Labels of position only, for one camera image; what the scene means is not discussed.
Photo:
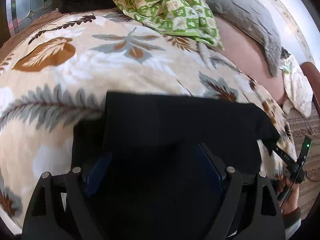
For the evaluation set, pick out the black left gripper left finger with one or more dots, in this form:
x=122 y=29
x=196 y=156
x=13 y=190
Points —
x=57 y=209

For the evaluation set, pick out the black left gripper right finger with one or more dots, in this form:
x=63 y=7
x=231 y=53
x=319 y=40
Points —
x=246 y=207

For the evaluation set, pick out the black pants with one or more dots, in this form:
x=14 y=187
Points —
x=147 y=171

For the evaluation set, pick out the person's right hand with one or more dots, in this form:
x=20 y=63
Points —
x=291 y=203

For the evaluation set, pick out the striped brown floral blanket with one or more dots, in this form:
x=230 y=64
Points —
x=301 y=127

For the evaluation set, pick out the white floral quilt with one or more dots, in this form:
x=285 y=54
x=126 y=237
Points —
x=298 y=90

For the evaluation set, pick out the brown headboard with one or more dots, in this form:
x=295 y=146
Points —
x=313 y=75

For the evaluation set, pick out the pink bed sheet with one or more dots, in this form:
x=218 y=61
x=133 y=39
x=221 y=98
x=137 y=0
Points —
x=249 y=56

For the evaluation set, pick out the leaf pattern fleece blanket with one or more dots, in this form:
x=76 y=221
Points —
x=61 y=72

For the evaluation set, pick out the grey quilted pillow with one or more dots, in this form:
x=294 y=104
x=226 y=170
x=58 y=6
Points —
x=256 y=21

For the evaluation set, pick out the green checkered cloth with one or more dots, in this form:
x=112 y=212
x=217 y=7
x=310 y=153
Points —
x=189 y=18

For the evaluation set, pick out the wooden glass door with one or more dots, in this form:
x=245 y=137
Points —
x=16 y=15

